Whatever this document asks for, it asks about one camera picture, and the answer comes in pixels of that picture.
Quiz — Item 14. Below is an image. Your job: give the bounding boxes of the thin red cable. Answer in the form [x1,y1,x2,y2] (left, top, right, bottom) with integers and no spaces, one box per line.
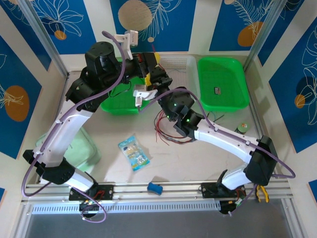
[155,111,195,144]
[154,110,196,146]

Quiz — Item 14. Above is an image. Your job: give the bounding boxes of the wire bundle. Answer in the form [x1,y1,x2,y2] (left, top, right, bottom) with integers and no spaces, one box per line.
[155,111,226,146]

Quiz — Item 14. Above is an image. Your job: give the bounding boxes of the white plastic basket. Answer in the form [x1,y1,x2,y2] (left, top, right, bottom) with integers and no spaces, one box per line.
[155,55,201,100]

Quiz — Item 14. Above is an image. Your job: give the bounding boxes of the green plastic basket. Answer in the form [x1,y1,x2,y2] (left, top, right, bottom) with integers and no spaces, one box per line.
[197,57,250,112]
[100,57,149,115]

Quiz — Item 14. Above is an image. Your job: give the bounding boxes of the green can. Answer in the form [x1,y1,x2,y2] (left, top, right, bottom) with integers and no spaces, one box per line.
[235,123,249,134]

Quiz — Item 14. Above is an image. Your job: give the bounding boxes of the blue snack packet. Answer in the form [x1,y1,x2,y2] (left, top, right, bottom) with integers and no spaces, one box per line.
[117,135,151,172]

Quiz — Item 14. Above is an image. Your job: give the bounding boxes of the mint green container lid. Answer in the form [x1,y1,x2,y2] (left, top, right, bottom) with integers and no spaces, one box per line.
[35,128,102,172]

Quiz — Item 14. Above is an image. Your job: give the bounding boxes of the yellow pliers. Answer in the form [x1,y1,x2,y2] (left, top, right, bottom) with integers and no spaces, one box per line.
[255,184,270,203]

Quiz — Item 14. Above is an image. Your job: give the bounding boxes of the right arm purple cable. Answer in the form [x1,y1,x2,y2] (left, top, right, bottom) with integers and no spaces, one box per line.
[138,88,297,216]

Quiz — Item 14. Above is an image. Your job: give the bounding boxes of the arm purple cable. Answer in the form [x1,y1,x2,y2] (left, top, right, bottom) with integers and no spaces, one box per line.
[21,31,124,224]
[138,88,297,216]

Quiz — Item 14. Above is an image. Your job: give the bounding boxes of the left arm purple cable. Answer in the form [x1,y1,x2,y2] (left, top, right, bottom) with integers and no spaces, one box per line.
[21,31,124,224]

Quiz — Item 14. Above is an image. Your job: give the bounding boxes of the aluminium post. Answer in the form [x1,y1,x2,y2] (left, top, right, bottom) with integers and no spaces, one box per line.
[18,0,69,78]
[244,0,289,73]

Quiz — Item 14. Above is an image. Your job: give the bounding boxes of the aluminium rail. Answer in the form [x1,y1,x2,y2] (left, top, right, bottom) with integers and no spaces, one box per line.
[21,182,294,203]

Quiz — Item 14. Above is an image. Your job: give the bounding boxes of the blue clip on rail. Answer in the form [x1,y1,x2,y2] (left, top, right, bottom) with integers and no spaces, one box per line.
[147,182,163,195]

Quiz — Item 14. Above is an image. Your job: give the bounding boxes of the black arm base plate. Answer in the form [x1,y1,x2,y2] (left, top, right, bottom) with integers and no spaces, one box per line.
[200,182,246,199]
[68,184,114,201]

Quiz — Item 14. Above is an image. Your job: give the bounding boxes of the white slotted cable duct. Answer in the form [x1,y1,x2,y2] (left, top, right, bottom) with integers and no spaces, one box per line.
[31,201,221,214]

